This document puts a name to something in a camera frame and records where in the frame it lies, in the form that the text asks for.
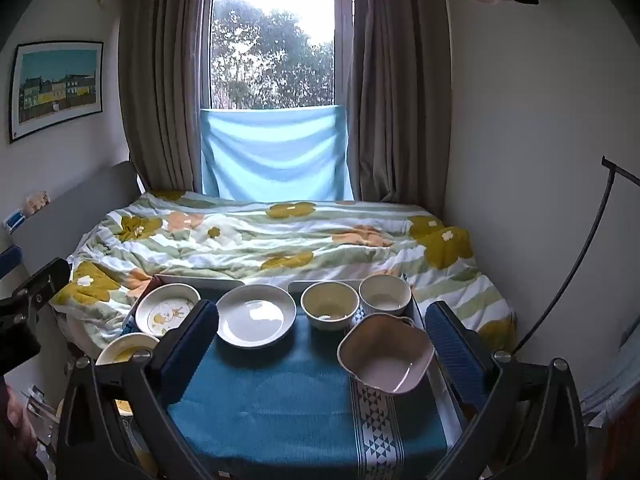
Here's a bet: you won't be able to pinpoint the floral duvet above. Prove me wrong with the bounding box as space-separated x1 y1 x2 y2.
50 189 517 356

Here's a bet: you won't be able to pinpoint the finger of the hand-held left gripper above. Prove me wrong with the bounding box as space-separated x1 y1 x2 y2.
0 245 24 279
11 258 71 319

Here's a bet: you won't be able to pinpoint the white bowl with patterned outside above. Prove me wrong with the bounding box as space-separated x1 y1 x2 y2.
358 274 412 317

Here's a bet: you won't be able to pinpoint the hanging clothes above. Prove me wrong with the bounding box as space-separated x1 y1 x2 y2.
580 335 640 480

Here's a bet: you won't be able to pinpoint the rabbit print plate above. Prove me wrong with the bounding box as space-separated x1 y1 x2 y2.
135 283 202 337

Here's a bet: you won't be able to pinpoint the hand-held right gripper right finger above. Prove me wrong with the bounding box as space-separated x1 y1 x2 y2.
425 301 588 480

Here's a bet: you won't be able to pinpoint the framed picture of houses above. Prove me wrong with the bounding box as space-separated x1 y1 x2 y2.
9 40 104 145

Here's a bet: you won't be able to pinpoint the patterned teal cloth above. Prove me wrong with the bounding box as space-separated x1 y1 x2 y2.
165 305 463 467

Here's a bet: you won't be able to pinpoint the white bowl with yellow inside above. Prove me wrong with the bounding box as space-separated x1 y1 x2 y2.
95 333 161 367

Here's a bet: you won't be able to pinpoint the pink square dish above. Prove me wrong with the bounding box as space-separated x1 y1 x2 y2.
336 313 436 394

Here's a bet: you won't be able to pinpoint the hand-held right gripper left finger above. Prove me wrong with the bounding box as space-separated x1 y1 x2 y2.
56 300 221 480

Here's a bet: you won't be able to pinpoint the grey headboard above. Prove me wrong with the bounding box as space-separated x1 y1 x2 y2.
10 160 146 281

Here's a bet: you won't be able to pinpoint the grey-brown curtain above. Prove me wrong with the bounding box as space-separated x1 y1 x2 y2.
347 0 453 221
117 0 208 196

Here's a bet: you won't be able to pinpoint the window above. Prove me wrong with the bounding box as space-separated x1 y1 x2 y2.
205 0 357 111

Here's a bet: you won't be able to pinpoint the light blue cloth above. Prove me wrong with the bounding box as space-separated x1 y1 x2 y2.
200 105 355 202

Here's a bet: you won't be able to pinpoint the white cup with pattern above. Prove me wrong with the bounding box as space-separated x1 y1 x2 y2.
301 281 360 332

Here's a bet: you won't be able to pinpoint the person's left hand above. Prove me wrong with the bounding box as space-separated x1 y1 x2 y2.
5 385 40 466

